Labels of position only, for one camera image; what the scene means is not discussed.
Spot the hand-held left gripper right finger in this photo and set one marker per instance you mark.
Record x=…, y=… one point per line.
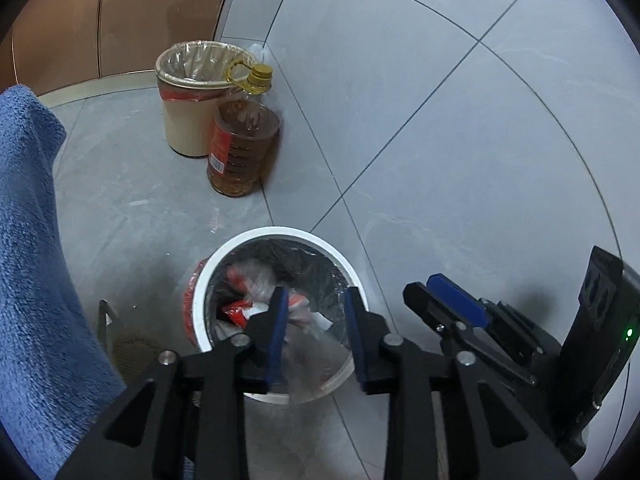
x=356, y=340

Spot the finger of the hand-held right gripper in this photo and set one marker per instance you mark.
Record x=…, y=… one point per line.
x=457, y=300
x=495, y=355

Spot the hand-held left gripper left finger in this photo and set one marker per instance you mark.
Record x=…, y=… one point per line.
x=278, y=340

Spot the white trash bin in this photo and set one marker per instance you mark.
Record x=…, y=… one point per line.
x=205, y=305

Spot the beige trash bin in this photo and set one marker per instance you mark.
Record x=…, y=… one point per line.
x=187, y=120

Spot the red white wrapper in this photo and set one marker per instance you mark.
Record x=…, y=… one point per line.
x=245, y=307

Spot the black bin liner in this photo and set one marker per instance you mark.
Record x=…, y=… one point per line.
x=320, y=270

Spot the red plastic bag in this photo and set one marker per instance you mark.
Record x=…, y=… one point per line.
x=190, y=305

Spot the black metal table leg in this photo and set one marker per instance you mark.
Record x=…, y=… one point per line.
x=104, y=320

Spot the cooking oil bottle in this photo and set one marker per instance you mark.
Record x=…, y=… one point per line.
x=240, y=150

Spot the blue towel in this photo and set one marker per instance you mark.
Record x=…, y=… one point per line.
x=40, y=260

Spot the tall brown cabinet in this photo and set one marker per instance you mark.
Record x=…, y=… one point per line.
x=100, y=15

